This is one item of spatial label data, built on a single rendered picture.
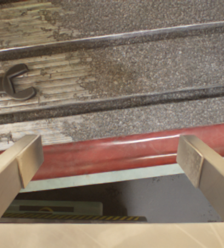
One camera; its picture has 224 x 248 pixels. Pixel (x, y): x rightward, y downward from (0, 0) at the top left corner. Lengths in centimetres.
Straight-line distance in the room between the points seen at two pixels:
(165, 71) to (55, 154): 21
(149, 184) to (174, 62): 91
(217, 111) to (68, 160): 24
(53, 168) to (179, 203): 98
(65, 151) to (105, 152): 6
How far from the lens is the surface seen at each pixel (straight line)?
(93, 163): 29
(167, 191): 116
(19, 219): 89
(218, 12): 37
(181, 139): 16
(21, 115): 31
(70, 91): 28
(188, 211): 123
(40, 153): 17
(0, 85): 32
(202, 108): 29
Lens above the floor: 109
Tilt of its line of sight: 83 degrees down
